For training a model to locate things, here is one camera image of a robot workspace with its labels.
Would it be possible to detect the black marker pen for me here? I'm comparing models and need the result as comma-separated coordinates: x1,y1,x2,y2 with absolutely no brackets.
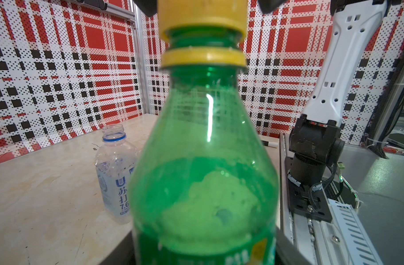
261,140,279,148

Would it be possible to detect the yellow bottle cap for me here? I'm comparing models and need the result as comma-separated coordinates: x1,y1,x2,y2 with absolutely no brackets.
157,0,248,43

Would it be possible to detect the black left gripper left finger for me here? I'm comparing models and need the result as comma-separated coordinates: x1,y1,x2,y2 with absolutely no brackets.
100,232,136,265

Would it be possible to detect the green plastic soda bottle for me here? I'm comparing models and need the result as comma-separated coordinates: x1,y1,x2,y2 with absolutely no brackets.
128,25,279,265

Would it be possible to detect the clear small water bottle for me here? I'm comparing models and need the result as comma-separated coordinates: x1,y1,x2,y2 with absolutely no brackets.
95,124,138,224

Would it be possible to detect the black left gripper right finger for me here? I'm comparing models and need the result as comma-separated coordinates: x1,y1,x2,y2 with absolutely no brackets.
276,227,311,265

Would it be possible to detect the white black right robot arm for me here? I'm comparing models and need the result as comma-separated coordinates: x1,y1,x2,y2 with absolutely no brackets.
129,1,393,225

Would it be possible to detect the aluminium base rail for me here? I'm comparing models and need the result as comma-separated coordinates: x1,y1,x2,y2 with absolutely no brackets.
279,135,382,265

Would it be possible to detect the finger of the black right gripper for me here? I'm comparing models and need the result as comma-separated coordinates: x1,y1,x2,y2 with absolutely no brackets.
133,0,157,17
257,0,287,14

